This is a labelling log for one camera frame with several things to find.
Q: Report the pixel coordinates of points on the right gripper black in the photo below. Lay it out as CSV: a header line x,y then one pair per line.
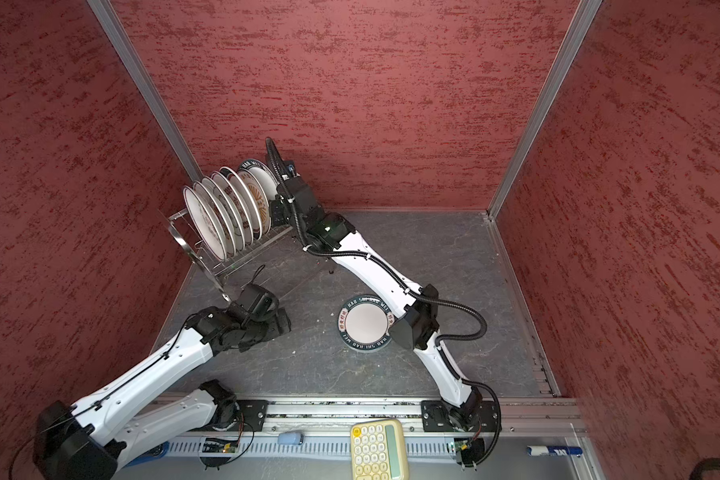
x,y
278,209

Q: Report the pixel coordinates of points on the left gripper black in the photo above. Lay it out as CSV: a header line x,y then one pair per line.
x,y
273,329

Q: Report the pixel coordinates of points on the green rimmed plate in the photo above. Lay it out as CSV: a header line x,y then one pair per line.
x,y
363,323
264,176

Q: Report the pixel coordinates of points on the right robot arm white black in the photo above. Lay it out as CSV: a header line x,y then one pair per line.
x,y
414,307

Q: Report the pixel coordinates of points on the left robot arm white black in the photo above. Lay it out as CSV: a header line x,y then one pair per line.
x,y
99,434

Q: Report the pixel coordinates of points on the white plate in rack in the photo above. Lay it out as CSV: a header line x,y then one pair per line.
x,y
236,207

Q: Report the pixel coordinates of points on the front white plate red pattern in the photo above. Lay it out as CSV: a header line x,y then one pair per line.
x,y
205,221

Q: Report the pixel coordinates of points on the light blue eraser block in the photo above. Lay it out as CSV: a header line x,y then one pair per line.
x,y
293,438

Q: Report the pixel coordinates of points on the left small circuit board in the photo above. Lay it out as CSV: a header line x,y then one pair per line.
x,y
220,446

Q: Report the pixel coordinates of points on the small circuit board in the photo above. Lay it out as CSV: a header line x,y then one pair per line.
x,y
220,446
468,452

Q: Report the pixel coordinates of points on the blue black tool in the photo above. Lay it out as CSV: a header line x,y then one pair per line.
x,y
152,454

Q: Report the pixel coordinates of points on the yellow calculator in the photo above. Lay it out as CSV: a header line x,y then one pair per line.
x,y
378,451

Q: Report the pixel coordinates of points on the right small circuit board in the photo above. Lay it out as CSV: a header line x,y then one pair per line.
x,y
468,452

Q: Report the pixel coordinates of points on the blue white marker pen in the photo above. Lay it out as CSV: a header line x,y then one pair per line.
x,y
554,451

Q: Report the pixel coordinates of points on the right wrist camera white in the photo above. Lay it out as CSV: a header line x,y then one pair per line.
x,y
288,169

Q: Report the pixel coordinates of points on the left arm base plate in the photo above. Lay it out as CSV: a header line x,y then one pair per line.
x,y
246,413

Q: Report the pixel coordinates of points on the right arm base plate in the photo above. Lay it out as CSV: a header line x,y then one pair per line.
x,y
438,416

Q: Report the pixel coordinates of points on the left corner aluminium post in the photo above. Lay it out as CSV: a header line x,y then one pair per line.
x,y
115,31

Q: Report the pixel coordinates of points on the corner aluminium post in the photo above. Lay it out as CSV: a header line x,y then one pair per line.
x,y
115,31
580,24

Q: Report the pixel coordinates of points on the aluminium rail frame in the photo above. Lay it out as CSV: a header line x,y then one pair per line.
x,y
326,423

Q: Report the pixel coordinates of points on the right corner aluminium post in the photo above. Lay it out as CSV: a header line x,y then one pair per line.
x,y
580,24

